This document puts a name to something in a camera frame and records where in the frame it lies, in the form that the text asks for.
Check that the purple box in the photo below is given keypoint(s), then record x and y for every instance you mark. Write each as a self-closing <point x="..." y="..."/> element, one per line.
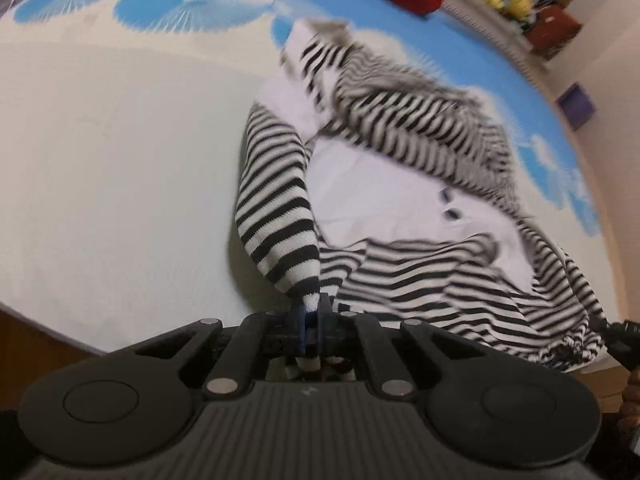
<point x="576" y="105"/>

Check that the brown red box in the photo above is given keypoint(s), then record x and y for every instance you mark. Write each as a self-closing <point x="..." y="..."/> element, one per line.
<point x="552" y="27"/>

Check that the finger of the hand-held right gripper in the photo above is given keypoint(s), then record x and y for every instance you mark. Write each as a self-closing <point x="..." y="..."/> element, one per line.
<point x="620" y="337"/>

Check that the blue and white bed sheet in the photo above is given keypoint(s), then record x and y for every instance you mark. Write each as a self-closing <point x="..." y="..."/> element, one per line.
<point x="125" y="160"/>

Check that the striped hooded shirt white front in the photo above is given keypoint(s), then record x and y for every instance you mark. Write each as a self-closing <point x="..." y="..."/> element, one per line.
<point x="390" y="170"/>

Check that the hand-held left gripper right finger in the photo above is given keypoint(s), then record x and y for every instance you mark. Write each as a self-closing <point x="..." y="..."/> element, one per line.
<point x="324" y="327"/>

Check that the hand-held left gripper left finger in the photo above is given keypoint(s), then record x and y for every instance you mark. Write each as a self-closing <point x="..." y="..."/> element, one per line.
<point x="299" y="327"/>

